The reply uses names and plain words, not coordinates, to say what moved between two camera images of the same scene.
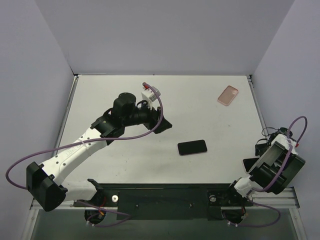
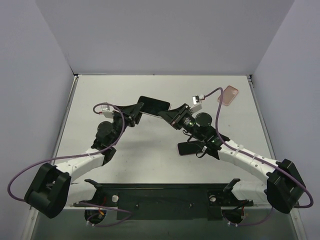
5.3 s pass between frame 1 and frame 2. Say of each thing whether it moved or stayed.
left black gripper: moved
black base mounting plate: stayed
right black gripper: moved
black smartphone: stayed
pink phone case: stayed
